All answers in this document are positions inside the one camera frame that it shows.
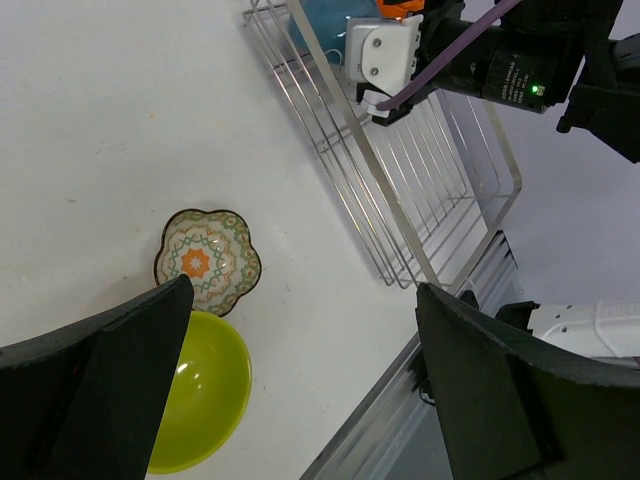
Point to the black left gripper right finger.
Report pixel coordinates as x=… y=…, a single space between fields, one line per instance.
x=511 y=406

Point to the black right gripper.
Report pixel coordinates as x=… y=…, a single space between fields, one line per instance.
x=528 y=61

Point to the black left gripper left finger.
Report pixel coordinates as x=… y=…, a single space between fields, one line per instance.
x=86 y=401

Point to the lime green bowl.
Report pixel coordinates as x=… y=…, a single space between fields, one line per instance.
x=209 y=395

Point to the white bowl orange outside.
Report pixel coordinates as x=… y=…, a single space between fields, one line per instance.
x=399 y=9

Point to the blue ceramic bowl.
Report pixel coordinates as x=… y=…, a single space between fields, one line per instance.
x=329 y=18

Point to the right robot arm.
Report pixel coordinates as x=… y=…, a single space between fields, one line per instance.
x=604 y=101

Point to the patterned flower-shaped bowl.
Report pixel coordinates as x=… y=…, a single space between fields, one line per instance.
x=214 y=249

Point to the aluminium table edge rail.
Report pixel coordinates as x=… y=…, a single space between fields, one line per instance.
x=394 y=432

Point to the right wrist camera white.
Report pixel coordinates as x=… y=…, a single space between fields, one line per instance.
x=381 y=52

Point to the steel wire dish rack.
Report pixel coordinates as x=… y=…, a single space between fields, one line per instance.
x=425 y=197

